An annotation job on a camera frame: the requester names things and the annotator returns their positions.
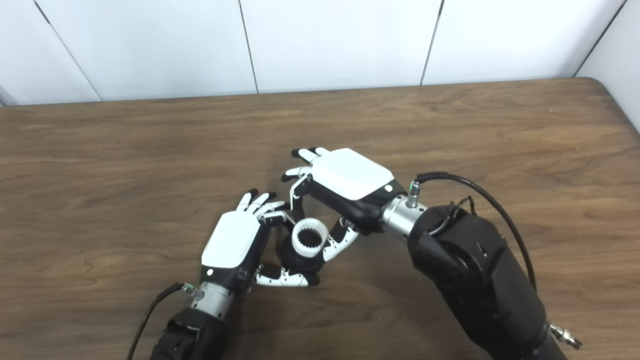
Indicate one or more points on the round black part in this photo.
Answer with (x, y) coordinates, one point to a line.
(295, 261)

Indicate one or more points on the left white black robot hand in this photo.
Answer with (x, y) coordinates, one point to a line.
(230, 242)

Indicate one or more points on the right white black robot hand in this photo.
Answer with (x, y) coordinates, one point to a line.
(350, 175)

